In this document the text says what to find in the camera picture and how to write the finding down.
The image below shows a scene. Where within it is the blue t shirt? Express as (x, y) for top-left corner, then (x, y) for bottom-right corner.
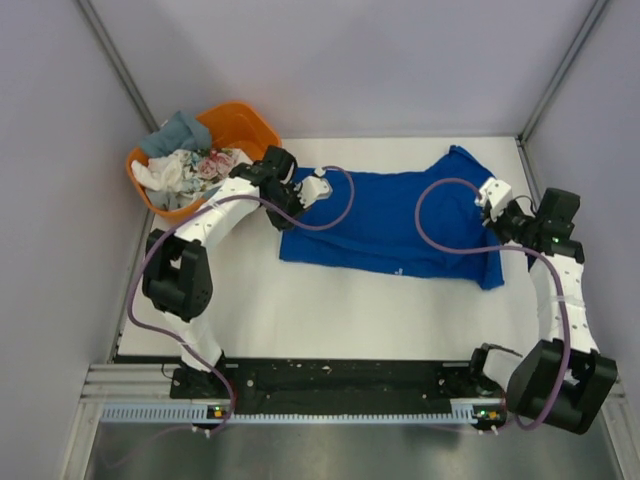
(279, 146), (504, 290)

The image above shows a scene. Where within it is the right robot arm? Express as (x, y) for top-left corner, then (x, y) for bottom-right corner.
(466, 179), (618, 434)

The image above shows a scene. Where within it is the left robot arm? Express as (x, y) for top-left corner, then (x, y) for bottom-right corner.
(142, 146), (331, 397)

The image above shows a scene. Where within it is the orange plastic laundry basket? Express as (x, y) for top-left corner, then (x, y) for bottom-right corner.
(125, 101), (282, 224)

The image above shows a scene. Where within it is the grey-blue t shirt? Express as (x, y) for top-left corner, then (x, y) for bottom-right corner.
(138, 110), (221, 201)

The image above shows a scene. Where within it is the white t shirt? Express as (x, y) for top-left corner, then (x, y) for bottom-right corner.
(131, 154), (183, 192)

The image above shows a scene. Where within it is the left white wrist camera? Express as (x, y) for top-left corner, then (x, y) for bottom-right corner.
(298, 168), (333, 209)

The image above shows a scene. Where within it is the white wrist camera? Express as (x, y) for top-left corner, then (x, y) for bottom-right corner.
(475, 177), (513, 225)
(298, 168), (333, 209)

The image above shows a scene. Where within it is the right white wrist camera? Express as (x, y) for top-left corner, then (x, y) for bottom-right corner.
(475, 177), (513, 225)

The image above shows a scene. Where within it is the grey slotted cable duct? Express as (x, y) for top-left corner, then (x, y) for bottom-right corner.
(100, 403), (506, 429)

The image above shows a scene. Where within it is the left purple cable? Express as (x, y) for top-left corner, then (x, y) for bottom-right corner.
(126, 165), (356, 433)

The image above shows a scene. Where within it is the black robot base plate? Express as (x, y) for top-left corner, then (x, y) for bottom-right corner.
(170, 358), (505, 416)

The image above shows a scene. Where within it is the right aluminium frame post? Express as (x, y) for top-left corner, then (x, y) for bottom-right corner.
(517, 0), (611, 145)

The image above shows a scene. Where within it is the aluminium frame post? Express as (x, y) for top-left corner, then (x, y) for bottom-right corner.
(73, 0), (159, 132)
(517, 0), (611, 145)

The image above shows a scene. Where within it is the left aluminium frame post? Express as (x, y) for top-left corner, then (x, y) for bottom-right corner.
(73, 0), (159, 132)

